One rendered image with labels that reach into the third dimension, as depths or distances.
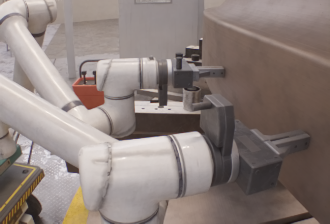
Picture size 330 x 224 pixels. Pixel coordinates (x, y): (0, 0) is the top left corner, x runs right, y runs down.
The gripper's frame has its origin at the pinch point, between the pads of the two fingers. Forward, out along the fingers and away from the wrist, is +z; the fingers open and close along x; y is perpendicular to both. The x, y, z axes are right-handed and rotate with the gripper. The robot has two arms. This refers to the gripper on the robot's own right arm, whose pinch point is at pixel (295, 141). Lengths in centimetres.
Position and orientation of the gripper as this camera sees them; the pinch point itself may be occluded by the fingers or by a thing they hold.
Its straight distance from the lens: 47.6
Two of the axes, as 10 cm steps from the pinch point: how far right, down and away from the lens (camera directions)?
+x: 2.6, 3.6, -9.0
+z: 9.6, -1.0, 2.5
